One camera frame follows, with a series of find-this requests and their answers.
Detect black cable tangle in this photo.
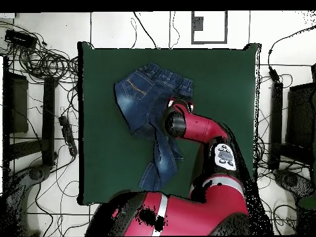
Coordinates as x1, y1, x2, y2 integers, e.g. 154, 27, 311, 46
0, 19, 80, 86

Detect black flat device box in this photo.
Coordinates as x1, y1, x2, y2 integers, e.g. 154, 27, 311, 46
4, 28, 38, 49

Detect dark green table cloth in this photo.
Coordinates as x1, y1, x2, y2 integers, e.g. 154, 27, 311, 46
77, 41, 261, 206

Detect black metal frame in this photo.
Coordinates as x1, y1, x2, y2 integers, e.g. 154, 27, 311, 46
2, 56, 59, 173
268, 62, 316, 171

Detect black power strip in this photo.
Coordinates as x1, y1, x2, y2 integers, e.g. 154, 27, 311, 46
58, 115, 79, 157

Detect blue denim jeans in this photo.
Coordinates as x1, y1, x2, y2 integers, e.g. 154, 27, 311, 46
114, 62, 194, 192

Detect grey square frame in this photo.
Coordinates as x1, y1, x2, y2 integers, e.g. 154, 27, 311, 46
191, 10, 228, 45

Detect black cable with connector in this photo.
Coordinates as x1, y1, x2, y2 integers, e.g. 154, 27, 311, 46
267, 25, 316, 83

